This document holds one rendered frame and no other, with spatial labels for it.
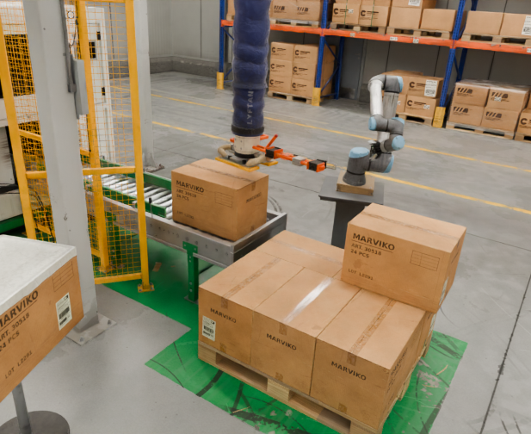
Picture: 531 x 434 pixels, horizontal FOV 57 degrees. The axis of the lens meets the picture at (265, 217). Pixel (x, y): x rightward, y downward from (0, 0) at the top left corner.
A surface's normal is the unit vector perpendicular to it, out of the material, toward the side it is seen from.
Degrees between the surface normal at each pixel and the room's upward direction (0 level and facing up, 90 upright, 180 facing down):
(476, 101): 90
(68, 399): 0
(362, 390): 90
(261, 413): 0
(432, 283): 90
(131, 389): 0
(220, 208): 90
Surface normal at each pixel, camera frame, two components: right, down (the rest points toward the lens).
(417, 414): 0.05, -0.91
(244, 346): -0.55, 0.32
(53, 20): 0.84, 0.26
